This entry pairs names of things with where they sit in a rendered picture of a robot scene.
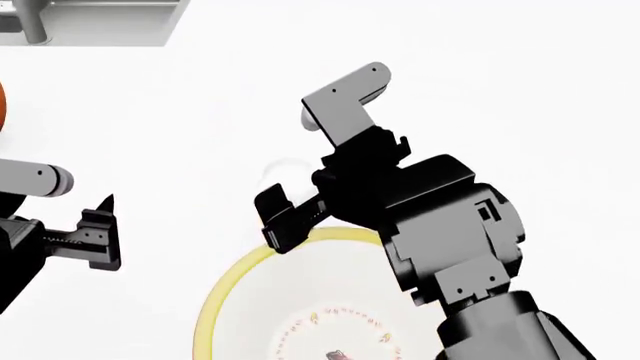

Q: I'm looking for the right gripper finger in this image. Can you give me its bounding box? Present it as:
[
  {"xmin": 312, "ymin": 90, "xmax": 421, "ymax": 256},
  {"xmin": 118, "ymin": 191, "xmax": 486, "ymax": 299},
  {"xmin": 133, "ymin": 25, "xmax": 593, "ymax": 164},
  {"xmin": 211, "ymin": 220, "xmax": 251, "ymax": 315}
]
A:
[
  {"xmin": 253, "ymin": 183, "xmax": 330, "ymax": 255},
  {"xmin": 300, "ymin": 60, "xmax": 392, "ymax": 148}
]

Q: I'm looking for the white cup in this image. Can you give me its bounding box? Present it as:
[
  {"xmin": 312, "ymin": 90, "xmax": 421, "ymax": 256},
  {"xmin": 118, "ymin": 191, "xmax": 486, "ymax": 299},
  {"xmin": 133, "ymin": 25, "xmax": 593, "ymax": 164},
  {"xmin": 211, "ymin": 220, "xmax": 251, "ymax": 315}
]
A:
[{"xmin": 256, "ymin": 156, "xmax": 324, "ymax": 206}]

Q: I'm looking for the grey steel sink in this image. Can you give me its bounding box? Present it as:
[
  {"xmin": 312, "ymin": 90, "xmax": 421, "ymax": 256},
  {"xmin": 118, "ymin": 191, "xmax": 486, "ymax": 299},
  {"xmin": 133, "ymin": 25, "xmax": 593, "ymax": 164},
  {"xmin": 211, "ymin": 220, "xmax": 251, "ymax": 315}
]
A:
[{"xmin": 0, "ymin": 0, "xmax": 195, "ymax": 48}]

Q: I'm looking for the grey sink faucet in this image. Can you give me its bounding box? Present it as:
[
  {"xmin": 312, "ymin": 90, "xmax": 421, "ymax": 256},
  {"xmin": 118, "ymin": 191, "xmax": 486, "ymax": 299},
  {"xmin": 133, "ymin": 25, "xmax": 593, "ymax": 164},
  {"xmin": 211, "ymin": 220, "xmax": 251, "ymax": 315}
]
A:
[{"xmin": 18, "ymin": 0, "xmax": 54, "ymax": 45}]

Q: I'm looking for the white bowl with yellow rim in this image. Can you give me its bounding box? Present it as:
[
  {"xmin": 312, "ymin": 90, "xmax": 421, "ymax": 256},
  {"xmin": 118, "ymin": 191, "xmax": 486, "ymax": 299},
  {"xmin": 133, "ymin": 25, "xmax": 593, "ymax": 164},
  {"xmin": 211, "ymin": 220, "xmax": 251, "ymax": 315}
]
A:
[{"xmin": 191, "ymin": 225, "xmax": 451, "ymax": 360}]

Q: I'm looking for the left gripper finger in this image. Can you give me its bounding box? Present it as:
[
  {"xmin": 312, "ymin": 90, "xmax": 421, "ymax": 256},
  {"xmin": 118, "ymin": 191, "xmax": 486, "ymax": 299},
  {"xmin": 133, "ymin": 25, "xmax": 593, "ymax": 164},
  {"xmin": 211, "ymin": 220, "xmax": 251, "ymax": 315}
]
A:
[
  {"xmin": 43, "ymin": 192, "xmax": 123, "ymax": 273},
  {"xmin": 0, "ymin": 157, "xmax": 76, "ymax": 198}
]

